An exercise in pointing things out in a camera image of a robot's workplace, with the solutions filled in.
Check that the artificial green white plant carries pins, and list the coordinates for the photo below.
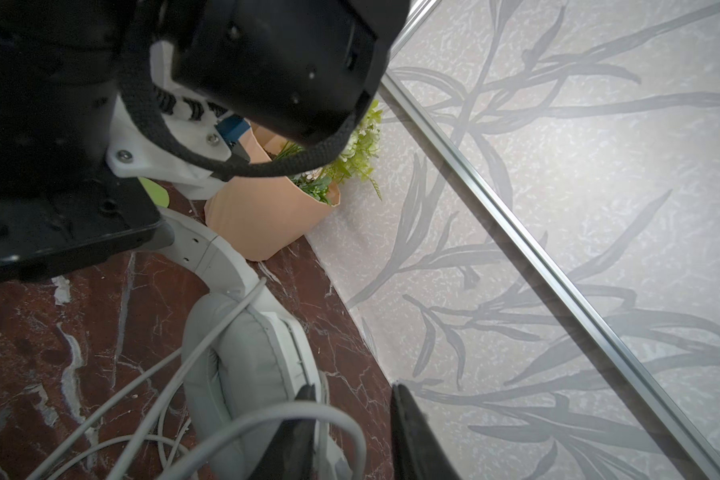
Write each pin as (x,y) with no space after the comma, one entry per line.
(355,161)

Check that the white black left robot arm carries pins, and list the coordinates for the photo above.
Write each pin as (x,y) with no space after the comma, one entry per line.
(226,89)

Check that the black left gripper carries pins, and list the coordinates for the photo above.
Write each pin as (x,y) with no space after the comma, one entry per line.
(61,207)

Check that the aluminium frame crossbar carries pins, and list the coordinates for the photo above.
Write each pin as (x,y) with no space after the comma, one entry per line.
(500,86)

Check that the green trowel wooden handle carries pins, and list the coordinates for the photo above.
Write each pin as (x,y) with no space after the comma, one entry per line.
(157,193)

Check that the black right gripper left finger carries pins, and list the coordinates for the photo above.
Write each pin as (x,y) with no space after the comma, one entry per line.
(289,454)

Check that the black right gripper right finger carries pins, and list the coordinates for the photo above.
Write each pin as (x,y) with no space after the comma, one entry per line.
(416,453)

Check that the peach flower pot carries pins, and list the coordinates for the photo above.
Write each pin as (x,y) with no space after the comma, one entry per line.
(259,217)

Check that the white headphones pair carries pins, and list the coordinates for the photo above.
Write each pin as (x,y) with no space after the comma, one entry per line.
(243,356)

